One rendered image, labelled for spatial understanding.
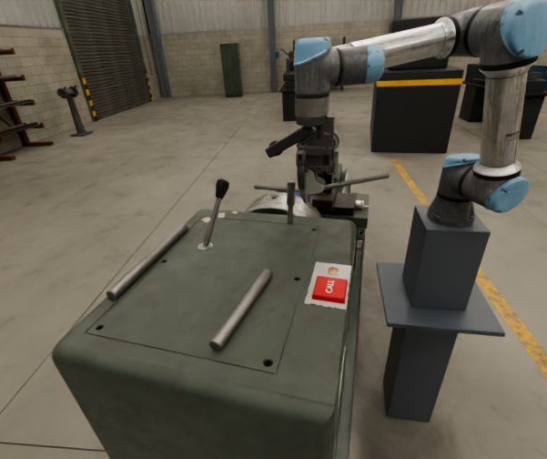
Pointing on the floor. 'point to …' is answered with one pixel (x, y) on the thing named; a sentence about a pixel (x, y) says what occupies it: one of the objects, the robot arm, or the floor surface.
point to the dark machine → (415, 101)
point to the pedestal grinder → (74, 109)
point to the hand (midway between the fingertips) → (302, 197)
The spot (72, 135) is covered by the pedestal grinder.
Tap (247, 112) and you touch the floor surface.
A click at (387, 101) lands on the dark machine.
